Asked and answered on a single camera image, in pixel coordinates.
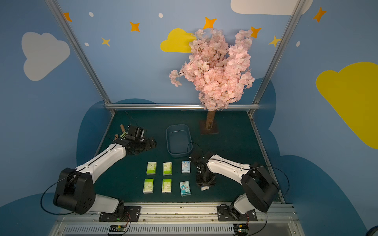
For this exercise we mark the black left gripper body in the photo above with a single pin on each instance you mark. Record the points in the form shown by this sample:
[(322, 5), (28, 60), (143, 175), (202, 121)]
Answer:
[(144, 143)]

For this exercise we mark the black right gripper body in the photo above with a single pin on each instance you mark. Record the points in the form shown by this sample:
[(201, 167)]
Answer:
[(205, 181)]

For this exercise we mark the teal tissue pack bottom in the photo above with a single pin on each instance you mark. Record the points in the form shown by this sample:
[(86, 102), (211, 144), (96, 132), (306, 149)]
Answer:
[(185, 188)]

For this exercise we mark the white blue elephant tissue pack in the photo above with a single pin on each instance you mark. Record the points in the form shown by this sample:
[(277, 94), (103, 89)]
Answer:
[(185, 167)]

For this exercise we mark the green tissue pack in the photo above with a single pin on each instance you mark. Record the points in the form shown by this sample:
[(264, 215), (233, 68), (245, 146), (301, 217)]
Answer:
[(151, 168), (166, 186), (148, 186), (167, 168)]

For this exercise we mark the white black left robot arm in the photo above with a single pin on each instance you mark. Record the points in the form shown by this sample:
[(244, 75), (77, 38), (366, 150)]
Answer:
[(75, 189)]

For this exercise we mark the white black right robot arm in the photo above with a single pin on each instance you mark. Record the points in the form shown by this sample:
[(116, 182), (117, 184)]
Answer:
[(259, 186)]

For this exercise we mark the blue plastic storage box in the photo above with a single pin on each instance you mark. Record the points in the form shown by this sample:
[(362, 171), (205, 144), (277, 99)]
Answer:
[(179, 142)]

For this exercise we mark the brown artificial tree trunk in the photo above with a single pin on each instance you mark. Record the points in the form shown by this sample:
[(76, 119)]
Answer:
[(210, 120)]

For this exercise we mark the pink blossom tree crown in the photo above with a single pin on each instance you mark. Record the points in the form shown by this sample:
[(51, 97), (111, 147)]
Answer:
[(219, 72)]

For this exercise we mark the dark metal tree base plate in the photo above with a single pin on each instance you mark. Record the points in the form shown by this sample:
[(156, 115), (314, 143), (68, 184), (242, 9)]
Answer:
[(204, 130)]

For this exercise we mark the aluminium frame rail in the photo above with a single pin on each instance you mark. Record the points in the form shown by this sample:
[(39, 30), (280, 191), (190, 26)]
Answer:
[(123, 106)]

